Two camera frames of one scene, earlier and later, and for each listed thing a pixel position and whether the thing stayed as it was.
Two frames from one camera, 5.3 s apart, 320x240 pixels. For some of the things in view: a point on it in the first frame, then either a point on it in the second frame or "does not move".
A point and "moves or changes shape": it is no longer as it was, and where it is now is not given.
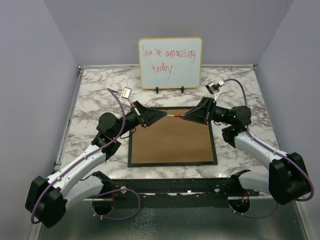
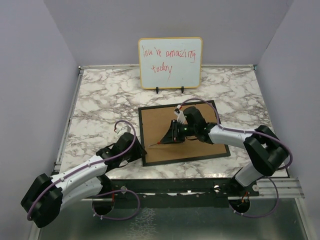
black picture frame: (171, 141) moves or changes shape
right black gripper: (203, 112) to (172, 135)
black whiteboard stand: (157, 89) does not move
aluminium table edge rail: (57, 165) does not move
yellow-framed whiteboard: (170, 62) does not move
